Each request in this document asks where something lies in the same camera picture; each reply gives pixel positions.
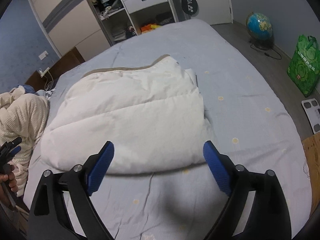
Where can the green shopping bag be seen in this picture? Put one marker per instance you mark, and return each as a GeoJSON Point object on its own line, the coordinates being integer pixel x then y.
{"type": "Point", "coordinates": [303, 69]}

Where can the open wardrobe shelf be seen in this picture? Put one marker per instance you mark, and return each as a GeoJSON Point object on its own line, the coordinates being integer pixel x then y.
{"type": "Point", "coordinates": [113, 19]}

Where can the person's left hand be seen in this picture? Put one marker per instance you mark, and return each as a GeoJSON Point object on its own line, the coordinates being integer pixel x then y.
{"type": "Point", "coordinates": [8, 185]}

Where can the sliding wardrobe door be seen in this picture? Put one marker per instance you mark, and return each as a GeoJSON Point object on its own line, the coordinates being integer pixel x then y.
{"type": "Point", "coordinates": [69, 24]}

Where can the orange yellow box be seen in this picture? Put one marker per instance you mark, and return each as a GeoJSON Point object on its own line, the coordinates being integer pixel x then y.
{"type": "Point", "coordinates": [149, 27]}

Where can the dark wooden headboard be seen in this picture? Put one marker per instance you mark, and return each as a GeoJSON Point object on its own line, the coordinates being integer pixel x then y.
{"type": "Point", "coordinates": [69, 61]}

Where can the white charger with cable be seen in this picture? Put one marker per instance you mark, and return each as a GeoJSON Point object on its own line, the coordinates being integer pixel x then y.
{"type": "Point", "coordinates": [49, 80]}

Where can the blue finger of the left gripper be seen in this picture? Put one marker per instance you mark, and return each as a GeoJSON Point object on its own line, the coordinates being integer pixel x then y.
{"type": "Point", "coordinates": [14, 151]}

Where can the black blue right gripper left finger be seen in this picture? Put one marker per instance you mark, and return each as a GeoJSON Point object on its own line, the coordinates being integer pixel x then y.
{"type": "Point", "coordinates": [49, 218]}

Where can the white hooded padded jacket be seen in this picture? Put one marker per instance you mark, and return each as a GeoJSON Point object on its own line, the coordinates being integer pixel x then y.
{"type": "Point", "coordinates": [154, 117]}

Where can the bed with grey-blue sheet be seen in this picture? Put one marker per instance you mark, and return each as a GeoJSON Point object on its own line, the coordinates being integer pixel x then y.
{"type": "Point", "coordinates": [250, 124]}

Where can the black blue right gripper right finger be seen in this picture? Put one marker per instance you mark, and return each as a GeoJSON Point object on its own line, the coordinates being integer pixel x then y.
{"type": "Point", "coordinates": [256, 207]}

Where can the wooden board on floor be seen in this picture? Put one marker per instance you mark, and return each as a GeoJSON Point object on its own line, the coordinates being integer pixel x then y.
{"type": "Point", "coordinates": [311, 148]}

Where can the blue world globe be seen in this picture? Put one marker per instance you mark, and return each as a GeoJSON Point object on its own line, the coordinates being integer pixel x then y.
{"type": "Point", "coordinates": [260, 30]}

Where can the cream fleece blanket pile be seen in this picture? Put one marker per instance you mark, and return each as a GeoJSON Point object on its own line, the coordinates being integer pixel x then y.
{"type": "Point", "coordinates": [23, 115]}

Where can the white bathroom scale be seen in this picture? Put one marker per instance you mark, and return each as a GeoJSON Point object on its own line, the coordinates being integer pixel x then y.
{"type": "Point", "coordinates": [312, 110]}

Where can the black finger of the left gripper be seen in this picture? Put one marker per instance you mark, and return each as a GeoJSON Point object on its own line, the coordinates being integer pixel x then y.
{"type": "Point", "coordinates": [13, 144]}

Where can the white wall socket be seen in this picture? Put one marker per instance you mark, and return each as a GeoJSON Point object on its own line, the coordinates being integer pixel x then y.
{"type": "Point", "coordinates": [43, 55]}

